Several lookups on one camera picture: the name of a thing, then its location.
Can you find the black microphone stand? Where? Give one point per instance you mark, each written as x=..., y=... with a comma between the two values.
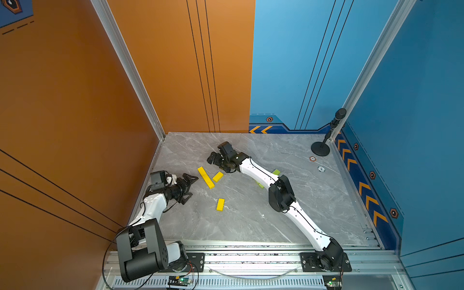
x=320, y=148

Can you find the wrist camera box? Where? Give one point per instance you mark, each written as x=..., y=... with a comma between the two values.
x=227, y=151
x=161, y=180

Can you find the green circuit board left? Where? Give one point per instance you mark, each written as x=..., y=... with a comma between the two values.
x=179, y=281

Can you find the aluminium front rail frame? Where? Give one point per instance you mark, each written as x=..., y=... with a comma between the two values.
x=277, y=266

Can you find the yellow long block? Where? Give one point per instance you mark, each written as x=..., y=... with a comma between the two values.
x=218, y=177
x=220, y=204
x=202, y=171
x=206, y=179

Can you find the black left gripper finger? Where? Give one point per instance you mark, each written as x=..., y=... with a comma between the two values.
x=185, y=197
x=188, y=179

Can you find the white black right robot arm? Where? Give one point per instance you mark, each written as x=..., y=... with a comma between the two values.
x=282, y=199

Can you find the green circuit board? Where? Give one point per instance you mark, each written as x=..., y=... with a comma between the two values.
x=179, y=281
x=332, y=283

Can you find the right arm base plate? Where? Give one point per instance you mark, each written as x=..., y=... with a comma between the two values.
x=312, y=262

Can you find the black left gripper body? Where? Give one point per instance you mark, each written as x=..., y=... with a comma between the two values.
x=176, y=191

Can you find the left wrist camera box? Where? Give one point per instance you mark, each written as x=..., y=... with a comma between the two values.
x=161, y=180

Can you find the green circuit board right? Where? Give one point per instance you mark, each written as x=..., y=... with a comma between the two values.
x=332, y=283

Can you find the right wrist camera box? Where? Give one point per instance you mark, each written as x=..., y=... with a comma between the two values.
x=227, y=151

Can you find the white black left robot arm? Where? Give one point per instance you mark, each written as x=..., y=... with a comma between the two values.
x=142, y=250

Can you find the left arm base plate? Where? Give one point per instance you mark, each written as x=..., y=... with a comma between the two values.
x=197, y=260

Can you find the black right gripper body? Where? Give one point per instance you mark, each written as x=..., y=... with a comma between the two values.
x=225, y=164

